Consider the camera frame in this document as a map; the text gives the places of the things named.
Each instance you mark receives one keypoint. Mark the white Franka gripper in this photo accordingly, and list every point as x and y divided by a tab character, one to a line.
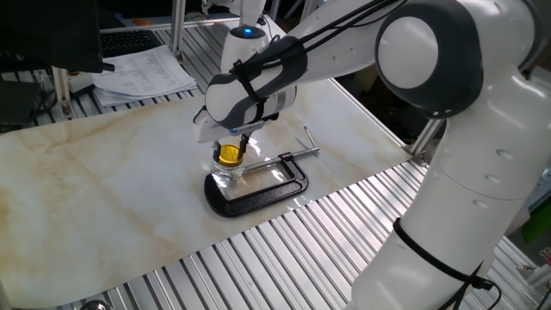
206	131

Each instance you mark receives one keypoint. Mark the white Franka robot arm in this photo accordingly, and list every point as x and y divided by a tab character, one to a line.
452	150

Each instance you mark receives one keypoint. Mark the orange tool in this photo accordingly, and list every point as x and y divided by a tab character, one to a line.
142	21

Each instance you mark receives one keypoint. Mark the clear glass jar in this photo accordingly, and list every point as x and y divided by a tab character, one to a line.
227	176

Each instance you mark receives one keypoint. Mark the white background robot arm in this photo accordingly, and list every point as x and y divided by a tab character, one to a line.
251	10

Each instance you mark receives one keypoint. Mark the aluminium frame post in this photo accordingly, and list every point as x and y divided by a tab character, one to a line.
177	26

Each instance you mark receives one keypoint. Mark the black keyboard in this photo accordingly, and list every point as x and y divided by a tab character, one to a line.
129	41

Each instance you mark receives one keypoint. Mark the black monitor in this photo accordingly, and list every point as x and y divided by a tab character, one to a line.
51	34

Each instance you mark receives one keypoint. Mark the black C-clamp with steel screw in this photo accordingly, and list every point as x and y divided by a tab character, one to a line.
258	200

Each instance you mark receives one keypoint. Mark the gold metal jar lid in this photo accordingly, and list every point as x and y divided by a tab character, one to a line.
230	156

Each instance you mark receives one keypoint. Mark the small glass jar silver lid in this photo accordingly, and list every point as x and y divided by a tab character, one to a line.
95	305

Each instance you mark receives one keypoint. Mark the white button box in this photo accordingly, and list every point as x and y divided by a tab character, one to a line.
82	84

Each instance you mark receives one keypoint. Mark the black device box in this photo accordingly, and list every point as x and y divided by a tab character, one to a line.
17	103

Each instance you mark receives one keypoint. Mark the stack of printed papers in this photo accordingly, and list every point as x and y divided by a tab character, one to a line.
142	73

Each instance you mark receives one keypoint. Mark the green mat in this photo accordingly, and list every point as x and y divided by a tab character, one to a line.
538	224

